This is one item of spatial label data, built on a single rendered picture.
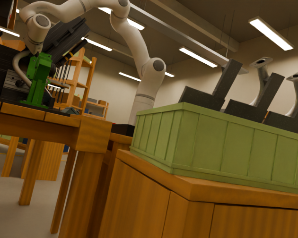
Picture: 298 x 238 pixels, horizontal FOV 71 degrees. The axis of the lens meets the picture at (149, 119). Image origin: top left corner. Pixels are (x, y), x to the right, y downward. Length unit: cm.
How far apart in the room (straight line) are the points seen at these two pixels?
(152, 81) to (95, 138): 48
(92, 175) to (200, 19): 627
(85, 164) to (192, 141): 56
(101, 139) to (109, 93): 1041
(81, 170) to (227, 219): 63
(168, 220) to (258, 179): 27
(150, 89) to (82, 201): 67
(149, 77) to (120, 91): 1042
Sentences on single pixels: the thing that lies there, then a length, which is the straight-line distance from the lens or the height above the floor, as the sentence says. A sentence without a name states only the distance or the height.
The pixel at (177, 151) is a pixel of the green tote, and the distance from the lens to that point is 50.
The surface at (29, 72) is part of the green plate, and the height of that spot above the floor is 111.
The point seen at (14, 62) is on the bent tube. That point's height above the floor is 113.
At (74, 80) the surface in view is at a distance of 424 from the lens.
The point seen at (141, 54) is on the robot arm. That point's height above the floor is 134.
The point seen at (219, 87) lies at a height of 105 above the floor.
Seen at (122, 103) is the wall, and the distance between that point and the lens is 1161.
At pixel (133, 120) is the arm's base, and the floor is 94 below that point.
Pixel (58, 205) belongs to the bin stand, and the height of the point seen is 21.
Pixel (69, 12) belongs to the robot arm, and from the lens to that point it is 132.
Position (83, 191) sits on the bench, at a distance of 99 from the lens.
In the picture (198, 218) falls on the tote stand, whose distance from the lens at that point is 48.
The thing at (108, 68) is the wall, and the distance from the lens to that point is 1152.
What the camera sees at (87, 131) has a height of 84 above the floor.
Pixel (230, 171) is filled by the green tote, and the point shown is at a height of 82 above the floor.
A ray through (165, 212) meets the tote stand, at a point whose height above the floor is 70.
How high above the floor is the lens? 86
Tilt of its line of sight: 5 degrees up
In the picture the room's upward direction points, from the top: 12 degrees clockwise
